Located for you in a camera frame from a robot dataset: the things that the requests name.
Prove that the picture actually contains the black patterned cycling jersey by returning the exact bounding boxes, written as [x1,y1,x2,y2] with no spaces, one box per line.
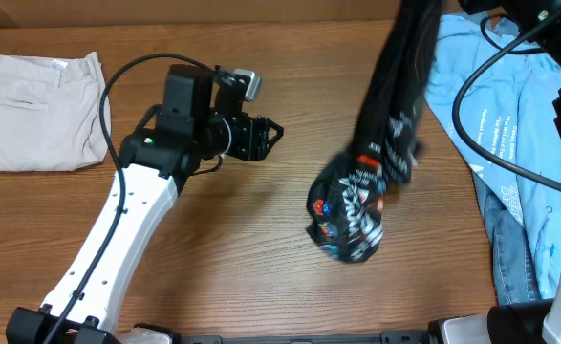
[306,0,443,263]

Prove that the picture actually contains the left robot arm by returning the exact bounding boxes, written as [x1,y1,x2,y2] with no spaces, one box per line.
[6,64,284,344]

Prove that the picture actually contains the folded beige trousers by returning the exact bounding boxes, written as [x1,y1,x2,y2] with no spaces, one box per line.
[0,52,111,172]

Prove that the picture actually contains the light blue t-shirt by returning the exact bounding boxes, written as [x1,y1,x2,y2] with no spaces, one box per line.
[425,13,561,299]

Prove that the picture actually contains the blue denim jeans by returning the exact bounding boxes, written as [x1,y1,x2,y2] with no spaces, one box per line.
[472,173,542,305]

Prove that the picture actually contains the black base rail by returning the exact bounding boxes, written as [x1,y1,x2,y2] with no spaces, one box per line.
[117,324,434,344]

